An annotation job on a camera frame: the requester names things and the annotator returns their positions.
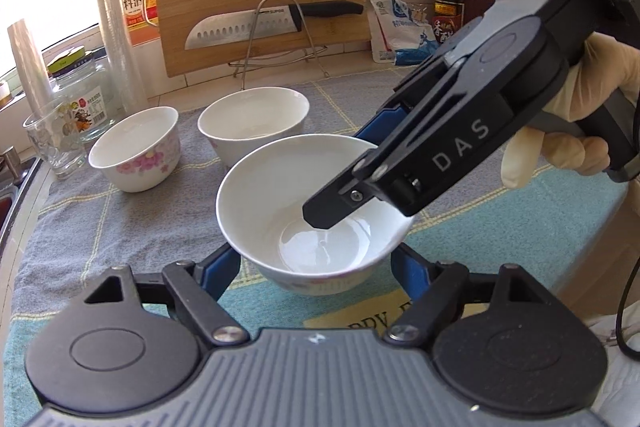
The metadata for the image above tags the clear drinking glass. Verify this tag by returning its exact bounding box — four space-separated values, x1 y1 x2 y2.
23 98 87 180

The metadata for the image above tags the gloved right hand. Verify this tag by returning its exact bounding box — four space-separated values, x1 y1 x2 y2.
501 32 639 188

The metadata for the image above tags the glass jar with label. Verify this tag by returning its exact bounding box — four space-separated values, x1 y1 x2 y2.
47 46 124 143

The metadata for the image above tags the dark vinegar bottle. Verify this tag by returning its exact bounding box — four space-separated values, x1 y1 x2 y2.
432 0 464 44

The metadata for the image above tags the steel sink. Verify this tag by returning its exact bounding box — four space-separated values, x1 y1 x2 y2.
1 150 42 257

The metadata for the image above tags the blue white salt bag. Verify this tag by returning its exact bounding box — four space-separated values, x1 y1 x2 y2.
366 0 439 66

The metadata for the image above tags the short plastic wrap roll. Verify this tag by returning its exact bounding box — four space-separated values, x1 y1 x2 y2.
8 20 54 117

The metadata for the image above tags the santoku kitchen knife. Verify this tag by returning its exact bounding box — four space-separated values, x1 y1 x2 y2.
184 0 364 50

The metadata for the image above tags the black cable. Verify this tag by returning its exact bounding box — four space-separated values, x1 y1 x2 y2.
614 256 640 363

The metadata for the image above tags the tall plastic wrap roll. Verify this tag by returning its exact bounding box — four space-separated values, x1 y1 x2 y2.
96 0 149 116

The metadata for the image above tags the metal wire stand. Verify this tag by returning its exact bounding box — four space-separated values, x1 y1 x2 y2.
226 0 331 91

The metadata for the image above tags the floral white bowl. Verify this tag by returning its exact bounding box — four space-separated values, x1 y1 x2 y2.
216 133 412 296
198 87 310 168

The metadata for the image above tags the grey teal table cloth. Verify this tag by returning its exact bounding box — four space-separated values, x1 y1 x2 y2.
0 66 632 427

